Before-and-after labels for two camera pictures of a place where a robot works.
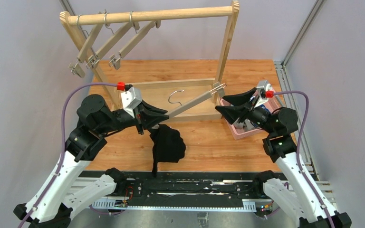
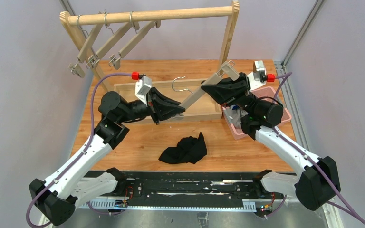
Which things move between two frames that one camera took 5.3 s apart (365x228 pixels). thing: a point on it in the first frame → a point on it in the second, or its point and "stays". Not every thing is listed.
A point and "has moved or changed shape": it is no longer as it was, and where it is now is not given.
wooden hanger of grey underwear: (93, 60) stays
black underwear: (169, 146) → (188, 149)
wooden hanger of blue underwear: (116, 61) stays
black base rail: (178, 191) stays
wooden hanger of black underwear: (216, 88) has moved or changed shape
